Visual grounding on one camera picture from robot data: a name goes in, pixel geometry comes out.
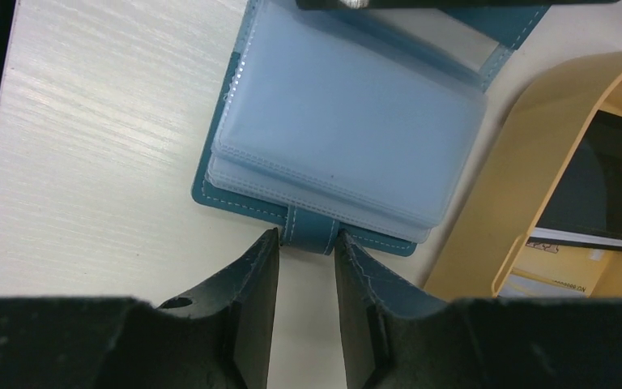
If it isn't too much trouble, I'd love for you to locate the white credit card stack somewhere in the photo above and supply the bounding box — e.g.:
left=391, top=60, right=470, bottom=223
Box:
left=527, top=228, right=622, bottom=252

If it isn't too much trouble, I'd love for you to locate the blue card holder wallet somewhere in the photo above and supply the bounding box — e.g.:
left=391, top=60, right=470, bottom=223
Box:
left=191, top=1, right=549, bottom=256

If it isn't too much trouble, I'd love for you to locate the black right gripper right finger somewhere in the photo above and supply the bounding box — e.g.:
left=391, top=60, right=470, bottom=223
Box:
left=334, top=230, right=622, bottom=388

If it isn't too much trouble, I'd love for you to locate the gold credit card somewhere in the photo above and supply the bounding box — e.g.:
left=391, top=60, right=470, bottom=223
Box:
left=498, top=244, right=622, bottom=297

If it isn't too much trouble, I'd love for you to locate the yellow oval card tray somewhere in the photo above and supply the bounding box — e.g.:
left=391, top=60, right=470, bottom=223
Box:
left=424, top=51, right=622, bottom=301

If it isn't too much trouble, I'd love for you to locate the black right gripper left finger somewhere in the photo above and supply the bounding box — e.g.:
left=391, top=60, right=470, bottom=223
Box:
left=0, top=229, right=279, bottom=388

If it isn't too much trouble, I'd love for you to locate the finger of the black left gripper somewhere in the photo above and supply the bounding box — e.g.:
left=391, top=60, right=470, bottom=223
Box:
left=295, top=0, right=619, bottom=10

